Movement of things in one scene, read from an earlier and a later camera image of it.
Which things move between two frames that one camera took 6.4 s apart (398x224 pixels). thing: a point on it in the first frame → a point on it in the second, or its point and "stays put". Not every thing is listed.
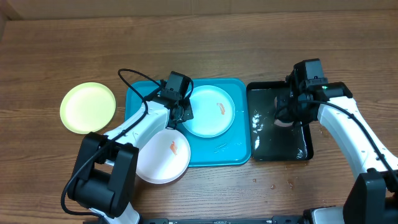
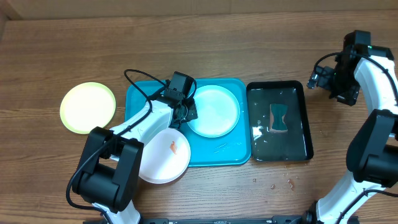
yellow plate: [87, 107] stays put
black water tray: [270, 140] stays put
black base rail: [279, 219] stays put
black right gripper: [285, 114] → [348, 98]
